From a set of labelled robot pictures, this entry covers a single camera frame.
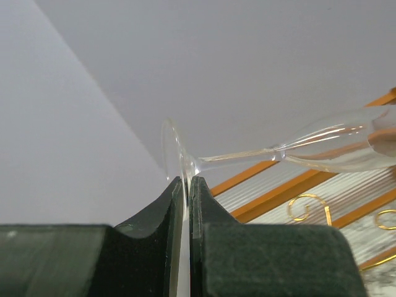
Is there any wooden two-tier shelf rack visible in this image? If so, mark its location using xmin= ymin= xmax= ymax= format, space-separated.
xmin=210 ymin=87 xmax=396 ymax=230

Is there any gold wire wine glass rack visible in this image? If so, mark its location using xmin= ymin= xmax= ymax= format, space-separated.
xmin=286 ymin=194 xmax=395 ymax=273

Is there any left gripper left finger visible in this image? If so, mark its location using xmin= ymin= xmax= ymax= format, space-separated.
xmin=1 ymin=178 xmax=183 ymax=296

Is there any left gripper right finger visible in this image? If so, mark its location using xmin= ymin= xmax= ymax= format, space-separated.
xmin=189 ymin=177 xmax=367 ymax=296

